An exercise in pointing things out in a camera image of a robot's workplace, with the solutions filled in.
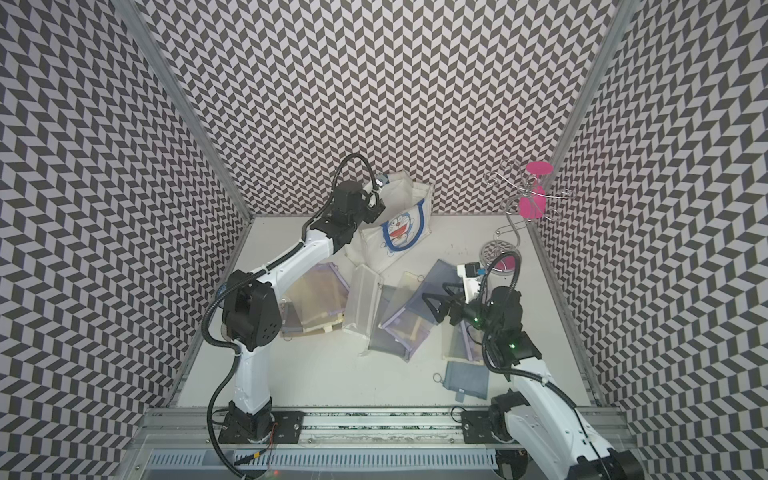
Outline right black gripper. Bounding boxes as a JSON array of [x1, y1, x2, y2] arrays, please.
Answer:
[[422, 284, 500, 339]]

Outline white canvas bag blue handles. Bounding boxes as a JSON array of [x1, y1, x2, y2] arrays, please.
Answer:
[[343, 171, 434, 273]]

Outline clear white mesh pouch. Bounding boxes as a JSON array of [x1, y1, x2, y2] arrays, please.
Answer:
[[342, 264, 382, 339]]

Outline large purple trim mesh pouch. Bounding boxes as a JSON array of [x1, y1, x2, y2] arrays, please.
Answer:
[[280, 263, 349, 336]]

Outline large yellow trim mesh pouch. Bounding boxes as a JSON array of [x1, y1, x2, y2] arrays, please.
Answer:
[[301, 312, 344, 335]]

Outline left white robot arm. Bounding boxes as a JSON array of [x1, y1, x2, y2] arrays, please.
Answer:
[[201, 153, 384, 442]]

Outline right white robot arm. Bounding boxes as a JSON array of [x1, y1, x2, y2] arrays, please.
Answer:
[[421, 250, 645, 479]]

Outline grey blue mesh pouch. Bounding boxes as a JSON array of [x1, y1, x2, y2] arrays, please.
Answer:
[[408, 260, 462, 324]]

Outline right purple mesh pouch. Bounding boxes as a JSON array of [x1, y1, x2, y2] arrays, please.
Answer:
[[452, 322, 483, 364]]

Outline purple mesh pencil pouch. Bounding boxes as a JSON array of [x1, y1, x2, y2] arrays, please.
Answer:
[[380, 272, 436, 342]]

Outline grey mesh flat pouch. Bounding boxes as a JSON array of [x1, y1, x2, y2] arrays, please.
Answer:
[[368, 285, 433, 362]]

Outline small grey blue pouch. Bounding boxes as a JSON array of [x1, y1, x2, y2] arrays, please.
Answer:
[[432, 361, 489, 403]]

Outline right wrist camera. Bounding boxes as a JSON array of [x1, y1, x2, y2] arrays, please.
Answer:
[[456, 262, 485, 303]]

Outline chrome wire stand pink discs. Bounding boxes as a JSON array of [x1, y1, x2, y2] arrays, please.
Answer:
[[479, 161, 576, 270]]

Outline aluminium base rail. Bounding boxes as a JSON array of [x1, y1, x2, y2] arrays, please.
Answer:
[[128, 405, 637, 480]]

